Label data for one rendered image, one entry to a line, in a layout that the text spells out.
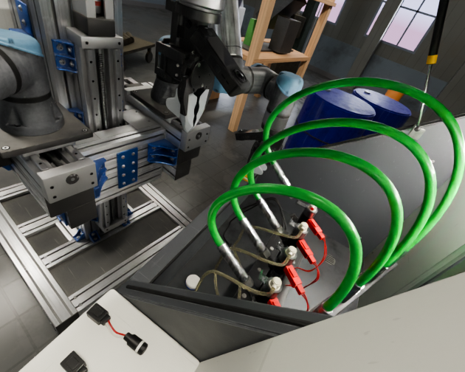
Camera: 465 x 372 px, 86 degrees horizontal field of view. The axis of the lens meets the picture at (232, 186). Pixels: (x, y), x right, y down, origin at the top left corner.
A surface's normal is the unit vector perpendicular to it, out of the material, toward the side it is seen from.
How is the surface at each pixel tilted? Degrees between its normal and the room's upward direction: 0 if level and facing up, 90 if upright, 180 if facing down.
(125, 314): 0
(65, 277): 0
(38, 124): 73
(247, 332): 90
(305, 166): 90
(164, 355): 0
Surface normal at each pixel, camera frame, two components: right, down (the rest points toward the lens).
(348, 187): -0.50, 0.46
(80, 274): 0.25, -0.73
